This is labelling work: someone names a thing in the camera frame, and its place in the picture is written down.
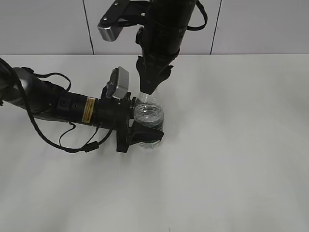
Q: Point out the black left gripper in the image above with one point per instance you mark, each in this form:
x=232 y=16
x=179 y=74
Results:
x=114 y=115

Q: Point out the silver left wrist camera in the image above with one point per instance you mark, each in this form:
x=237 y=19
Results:
x=118 y=83

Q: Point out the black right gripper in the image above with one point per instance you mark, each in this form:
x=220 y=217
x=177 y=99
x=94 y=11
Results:
x=160 y=43

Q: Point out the clear Cestbon water bottle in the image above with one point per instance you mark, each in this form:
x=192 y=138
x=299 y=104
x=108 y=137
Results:
x=148 y=110

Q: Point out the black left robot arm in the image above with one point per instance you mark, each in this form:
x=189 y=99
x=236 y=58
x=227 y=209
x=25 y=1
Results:
x=22 y=87

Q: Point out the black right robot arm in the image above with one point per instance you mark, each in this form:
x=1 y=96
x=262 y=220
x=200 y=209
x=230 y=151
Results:
x=169 y=11

